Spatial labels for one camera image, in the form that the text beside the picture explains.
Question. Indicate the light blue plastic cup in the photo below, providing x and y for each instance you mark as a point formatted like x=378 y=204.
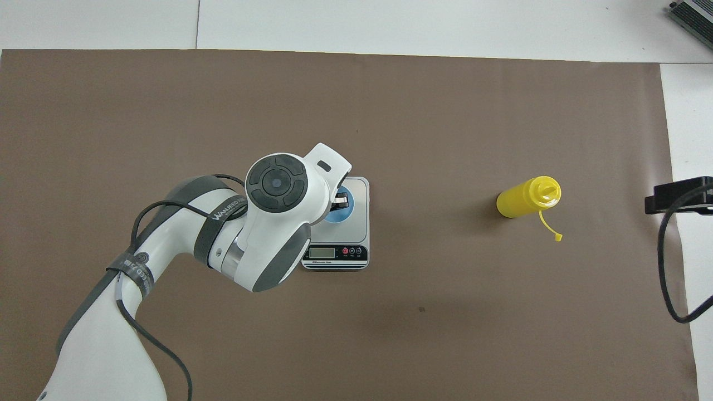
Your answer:
x=345 y=215

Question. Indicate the yellow squeeze seasoning bottle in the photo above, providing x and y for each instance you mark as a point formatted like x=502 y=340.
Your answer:
x=518 y=201

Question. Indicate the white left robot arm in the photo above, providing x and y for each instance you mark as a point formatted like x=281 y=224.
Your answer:
x=273 y=184

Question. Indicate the silver digital kitchen scale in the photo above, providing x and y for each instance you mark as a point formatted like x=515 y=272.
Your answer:
x=356 y=239

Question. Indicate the brown paper table mat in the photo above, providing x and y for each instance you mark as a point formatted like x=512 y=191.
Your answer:
x=445 y=111

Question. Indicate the grey metal power supply box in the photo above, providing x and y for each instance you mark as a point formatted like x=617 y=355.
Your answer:
x=696 y=14

